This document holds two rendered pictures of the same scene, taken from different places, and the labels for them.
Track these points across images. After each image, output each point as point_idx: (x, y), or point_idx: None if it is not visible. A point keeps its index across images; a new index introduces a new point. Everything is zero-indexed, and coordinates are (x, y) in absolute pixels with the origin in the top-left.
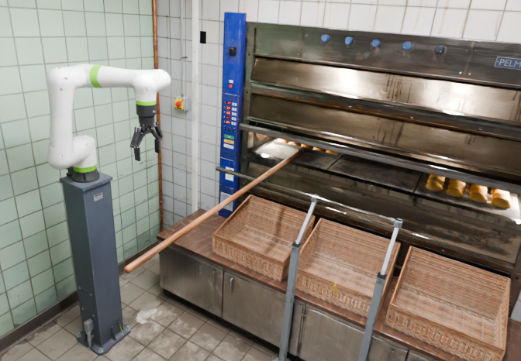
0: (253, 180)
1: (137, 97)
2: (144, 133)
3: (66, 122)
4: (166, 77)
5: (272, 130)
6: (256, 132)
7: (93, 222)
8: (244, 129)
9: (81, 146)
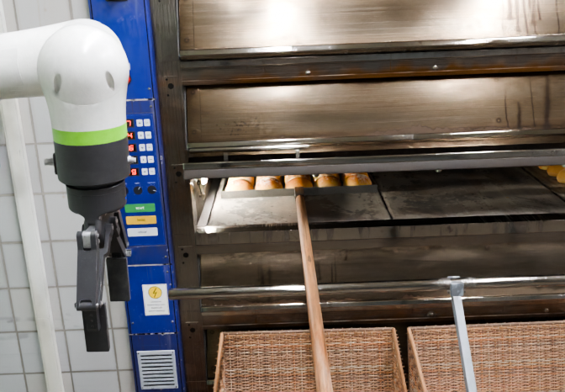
0: (311, 292)
1: (74, 121)
2: (108, 246)
3: None
4: (118, 41)
5: (278, 160)
6: (235, 176)
7: None
8: (201, 177)
9: None
